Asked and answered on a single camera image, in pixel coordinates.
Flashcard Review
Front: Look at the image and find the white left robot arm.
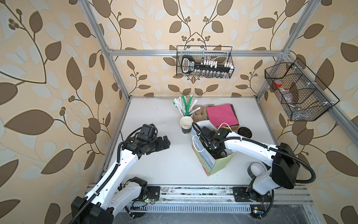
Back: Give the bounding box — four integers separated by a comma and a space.
69, 131, 171, 224

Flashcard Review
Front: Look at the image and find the black wire basket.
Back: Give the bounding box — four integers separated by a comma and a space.
265, 58, 340, 121
176, 45, 235, 79

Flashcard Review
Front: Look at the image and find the stack of paper cups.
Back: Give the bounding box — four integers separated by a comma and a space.
180, 116, 193, 134

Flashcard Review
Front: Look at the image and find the black wire basket rear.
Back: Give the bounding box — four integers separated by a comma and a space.
176, 45, 235, 79

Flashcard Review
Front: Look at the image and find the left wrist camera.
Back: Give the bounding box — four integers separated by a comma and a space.
139, 124, 157, 138

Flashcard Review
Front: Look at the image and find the magenta paper napkin stack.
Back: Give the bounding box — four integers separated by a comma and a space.
206, 104, 240, 127

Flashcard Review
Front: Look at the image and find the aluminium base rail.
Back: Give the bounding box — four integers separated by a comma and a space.
144, 185, 313, 205

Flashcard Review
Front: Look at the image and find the green wrapped straw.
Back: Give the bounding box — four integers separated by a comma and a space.
181, 94, 193, 116

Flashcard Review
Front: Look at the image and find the black wire basket right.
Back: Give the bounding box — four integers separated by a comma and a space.
265, 58, 340, 121

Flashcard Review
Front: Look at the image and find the red capped clear bottle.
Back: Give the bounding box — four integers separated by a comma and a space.
273, 79, 287, 94

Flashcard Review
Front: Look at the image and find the black plastic cup lid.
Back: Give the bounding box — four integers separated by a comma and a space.
237, 127, 253, 139

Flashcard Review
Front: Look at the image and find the green white paper gift bag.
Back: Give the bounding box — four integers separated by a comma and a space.
191, 127, 236, 176

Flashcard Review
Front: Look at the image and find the black handheld tool in basket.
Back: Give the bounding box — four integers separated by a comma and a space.
180, 55, 234, 74

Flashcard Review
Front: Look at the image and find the white wrapped straw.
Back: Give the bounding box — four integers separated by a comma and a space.
173, 99, 186, 116

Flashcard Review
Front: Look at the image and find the grey tape roll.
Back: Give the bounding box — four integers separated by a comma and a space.
247, 162, 270, 179

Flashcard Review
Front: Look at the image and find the brown pulp cup carrier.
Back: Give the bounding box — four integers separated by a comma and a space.
193, 107, 208, 122

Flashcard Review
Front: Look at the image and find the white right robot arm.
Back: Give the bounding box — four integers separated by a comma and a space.
192, 122, 316, 202

